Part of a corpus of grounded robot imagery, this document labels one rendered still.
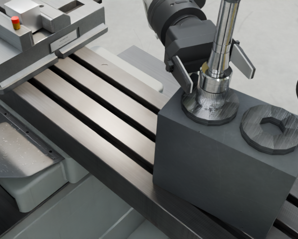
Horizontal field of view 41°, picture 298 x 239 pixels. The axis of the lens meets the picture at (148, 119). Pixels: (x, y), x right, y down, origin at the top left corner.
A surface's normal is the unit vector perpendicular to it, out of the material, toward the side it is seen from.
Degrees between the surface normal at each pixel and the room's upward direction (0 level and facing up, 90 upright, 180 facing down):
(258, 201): 90
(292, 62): 0
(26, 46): 90
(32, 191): 90
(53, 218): 90
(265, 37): 0
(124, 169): 0
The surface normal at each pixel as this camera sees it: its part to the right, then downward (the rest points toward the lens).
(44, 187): 0.75, 0.50
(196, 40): 0.04, -0.69
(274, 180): -0.53, 0.60
